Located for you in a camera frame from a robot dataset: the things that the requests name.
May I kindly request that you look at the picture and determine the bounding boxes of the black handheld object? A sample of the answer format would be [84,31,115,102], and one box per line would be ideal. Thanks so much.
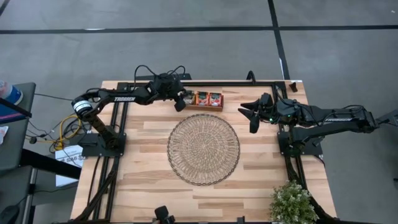
[152,205,176,224]

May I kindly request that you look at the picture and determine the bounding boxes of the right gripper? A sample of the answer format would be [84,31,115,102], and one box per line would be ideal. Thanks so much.
[237,98,301,134]

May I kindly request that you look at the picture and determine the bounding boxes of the wooden compartment box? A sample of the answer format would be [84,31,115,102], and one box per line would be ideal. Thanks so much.
[182,89,224,113]

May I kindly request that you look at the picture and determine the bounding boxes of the blue white bottle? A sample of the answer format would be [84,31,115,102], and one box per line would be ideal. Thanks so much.
[0,80,24,106]

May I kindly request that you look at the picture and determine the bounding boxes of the artificial plant in black pot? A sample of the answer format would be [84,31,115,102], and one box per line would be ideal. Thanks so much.
[269,182,320,224]

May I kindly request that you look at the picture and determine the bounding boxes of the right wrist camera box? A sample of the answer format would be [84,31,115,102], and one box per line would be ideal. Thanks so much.
[259,92,274,108]

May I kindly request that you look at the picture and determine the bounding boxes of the black aluminium table frame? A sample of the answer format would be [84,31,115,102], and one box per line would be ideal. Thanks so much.
[73,80,340,224]

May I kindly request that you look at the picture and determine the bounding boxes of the black computer mouse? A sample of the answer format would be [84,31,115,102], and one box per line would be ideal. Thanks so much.
[0,204,20,224]

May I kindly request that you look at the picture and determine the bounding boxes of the grey side desk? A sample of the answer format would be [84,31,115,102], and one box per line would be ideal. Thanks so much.
[0,82,37,170]

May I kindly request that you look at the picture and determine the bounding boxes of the black floor cable bundle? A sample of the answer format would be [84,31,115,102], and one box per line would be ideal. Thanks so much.
[24,118,83,156]

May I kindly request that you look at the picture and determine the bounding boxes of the blue folder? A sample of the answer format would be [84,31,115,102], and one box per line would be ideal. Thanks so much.
[0,102,27,125]

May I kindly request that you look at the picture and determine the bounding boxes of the round woven placemat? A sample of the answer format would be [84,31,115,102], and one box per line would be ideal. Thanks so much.
[167,113,241,187]

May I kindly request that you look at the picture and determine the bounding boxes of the white paper sheet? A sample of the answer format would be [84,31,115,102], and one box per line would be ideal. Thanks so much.
[55,169,80,187]

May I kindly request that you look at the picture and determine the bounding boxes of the white printed paper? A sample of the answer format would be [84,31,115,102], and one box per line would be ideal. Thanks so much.
[55,144,85,169]

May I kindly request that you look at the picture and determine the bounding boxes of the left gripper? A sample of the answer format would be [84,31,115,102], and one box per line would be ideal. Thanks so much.
[149,73,188,113]

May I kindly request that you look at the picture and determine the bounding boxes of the yellow floor cable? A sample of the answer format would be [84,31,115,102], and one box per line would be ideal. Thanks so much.
[51,114,83,152]

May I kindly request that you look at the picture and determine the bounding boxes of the black stand foot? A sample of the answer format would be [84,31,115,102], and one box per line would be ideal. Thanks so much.
[374,108,398,128]

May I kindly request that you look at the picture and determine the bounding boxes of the orange tea packet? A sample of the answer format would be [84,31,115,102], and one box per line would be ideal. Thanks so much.
[195,91,210,106]

